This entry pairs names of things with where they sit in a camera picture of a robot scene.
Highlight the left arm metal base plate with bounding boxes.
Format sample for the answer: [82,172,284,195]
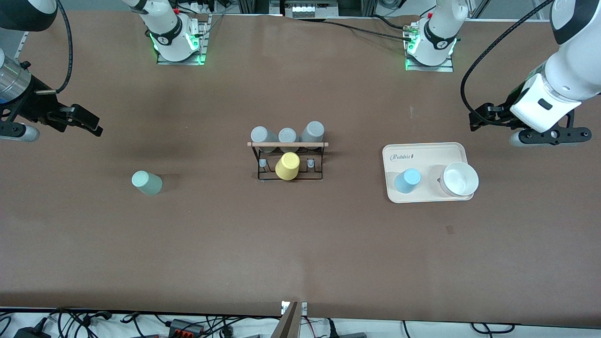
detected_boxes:
[404,23,455,73]

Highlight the yellow cup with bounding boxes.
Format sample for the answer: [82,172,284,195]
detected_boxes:
[275,152,301,181]

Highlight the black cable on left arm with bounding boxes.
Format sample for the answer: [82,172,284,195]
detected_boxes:
[461,0,555,126]

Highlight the long black table cable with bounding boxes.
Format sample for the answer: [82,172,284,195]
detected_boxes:
[292,17,415,43]

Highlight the aluminium profile rail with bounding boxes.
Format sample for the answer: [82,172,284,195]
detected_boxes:
[8,28,30,59]

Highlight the wooden wedge piece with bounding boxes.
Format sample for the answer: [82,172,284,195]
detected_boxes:
[271,301,301,338]

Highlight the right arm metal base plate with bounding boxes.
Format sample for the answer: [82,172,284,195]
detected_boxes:
[156,13,210,66]

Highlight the white bowl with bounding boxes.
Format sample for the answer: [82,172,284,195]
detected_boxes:
[439,161,480,197]

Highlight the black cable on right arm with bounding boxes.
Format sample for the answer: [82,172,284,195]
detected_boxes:
[34,0,74,95]

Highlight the beige plastic tray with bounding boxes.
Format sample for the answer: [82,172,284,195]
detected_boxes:
[382,142,475,204]

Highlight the black power strip red switches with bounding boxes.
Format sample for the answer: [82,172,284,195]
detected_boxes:
[168,318,206,338]

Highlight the black power adapter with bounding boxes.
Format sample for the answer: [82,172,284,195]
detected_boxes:
[13,324,51,338]

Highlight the black cable loop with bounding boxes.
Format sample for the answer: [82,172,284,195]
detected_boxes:
[471,322,516,335]

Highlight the light blue cup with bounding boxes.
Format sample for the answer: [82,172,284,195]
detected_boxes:
[393,168,422,195]

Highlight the pale green cup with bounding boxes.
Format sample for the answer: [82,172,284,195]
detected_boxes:
[131,170,163,197]

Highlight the grey cup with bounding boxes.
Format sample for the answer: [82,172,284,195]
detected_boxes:
[300,121,326,150]
[278,127,300,154]
[250,126,278,154]

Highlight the black wire rack, wooden bar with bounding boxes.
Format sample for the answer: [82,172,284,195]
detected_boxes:
[247,141,329,182]

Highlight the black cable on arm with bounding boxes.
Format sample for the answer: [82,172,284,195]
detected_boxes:
[461,0,555,126]
[34,0,74,95]

